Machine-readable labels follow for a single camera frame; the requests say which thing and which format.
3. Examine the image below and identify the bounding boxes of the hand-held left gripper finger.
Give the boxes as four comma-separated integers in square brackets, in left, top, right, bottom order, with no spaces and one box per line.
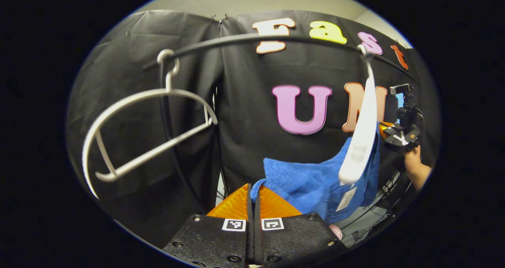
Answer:
[254,185,348,266]
[162,183,255,266]

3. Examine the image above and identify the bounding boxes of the blue shirt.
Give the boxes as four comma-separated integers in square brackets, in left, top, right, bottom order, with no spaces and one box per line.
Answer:
[250,122,382,226]

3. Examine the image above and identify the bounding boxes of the white hanger with wrapped hook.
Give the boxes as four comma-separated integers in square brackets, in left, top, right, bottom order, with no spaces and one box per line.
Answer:
[339,43,380,185]

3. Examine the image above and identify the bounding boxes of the plain white clothes hanger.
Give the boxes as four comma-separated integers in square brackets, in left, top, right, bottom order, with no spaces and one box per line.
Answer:
[82,49,218,199]

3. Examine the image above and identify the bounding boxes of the black clothes rack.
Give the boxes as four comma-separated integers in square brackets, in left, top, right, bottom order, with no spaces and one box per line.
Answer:
[143,33,421,215]

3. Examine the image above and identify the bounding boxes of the black floor cables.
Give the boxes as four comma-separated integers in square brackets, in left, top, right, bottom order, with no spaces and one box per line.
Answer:
[343,169,407,245]

